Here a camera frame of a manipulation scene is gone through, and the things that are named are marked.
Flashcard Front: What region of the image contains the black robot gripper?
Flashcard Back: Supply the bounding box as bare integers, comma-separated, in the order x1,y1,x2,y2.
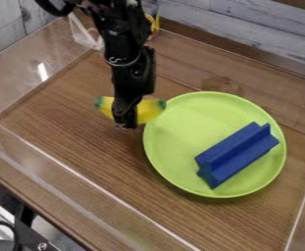
103,46,155,129

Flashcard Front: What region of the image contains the yellow toy banana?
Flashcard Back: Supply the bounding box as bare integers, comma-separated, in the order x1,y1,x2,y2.
94,96,166,125

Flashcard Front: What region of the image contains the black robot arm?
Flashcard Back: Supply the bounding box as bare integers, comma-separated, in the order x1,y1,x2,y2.
33,0,155,128

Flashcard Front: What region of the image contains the green round plate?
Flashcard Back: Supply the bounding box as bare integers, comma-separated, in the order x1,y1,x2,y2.
143,91,286,198

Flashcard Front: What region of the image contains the yellow labelled tin can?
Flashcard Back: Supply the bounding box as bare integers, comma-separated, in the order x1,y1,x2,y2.
146,12,159,39

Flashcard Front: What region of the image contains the blue T-shaped block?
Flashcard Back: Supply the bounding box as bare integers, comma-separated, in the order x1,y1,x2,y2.
195,123,278,189

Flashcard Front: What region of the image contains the black metal table leg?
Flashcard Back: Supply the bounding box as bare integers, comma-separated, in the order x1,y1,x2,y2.
15,205,60,251

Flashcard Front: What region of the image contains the clear acrylic corner bracket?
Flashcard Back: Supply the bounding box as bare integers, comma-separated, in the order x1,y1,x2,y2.
68,13,103,51

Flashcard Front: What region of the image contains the clear acrylic tray wall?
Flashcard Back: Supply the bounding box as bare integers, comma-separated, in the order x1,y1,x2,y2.
0,125,201,251

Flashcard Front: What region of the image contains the black cable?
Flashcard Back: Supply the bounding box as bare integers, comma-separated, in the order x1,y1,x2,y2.
0,220,20,251

